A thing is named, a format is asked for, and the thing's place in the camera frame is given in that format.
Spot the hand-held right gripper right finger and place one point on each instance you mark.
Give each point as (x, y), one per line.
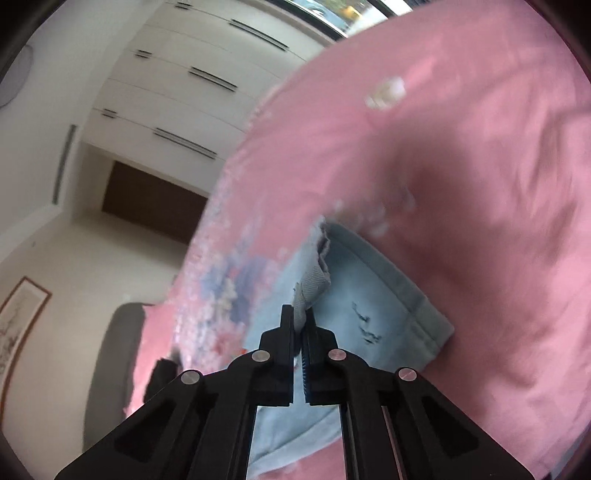
(310, 341)

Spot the framed wall picture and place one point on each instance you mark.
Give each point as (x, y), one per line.
(18, 323)

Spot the pink floral blanket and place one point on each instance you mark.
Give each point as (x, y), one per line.
(452, 184)

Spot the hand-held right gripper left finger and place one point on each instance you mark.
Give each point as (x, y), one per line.
(286, 334)

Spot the window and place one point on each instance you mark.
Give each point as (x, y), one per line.
(337, 11)

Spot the dark wooden door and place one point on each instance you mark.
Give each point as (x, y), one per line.
(147, 203)

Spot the grey headboard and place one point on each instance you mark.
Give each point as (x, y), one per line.
(108, 369)

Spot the white wardrobe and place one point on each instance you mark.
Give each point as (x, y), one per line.
(184, 87)

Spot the light blue denim pants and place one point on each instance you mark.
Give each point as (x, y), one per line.
(369, 295)

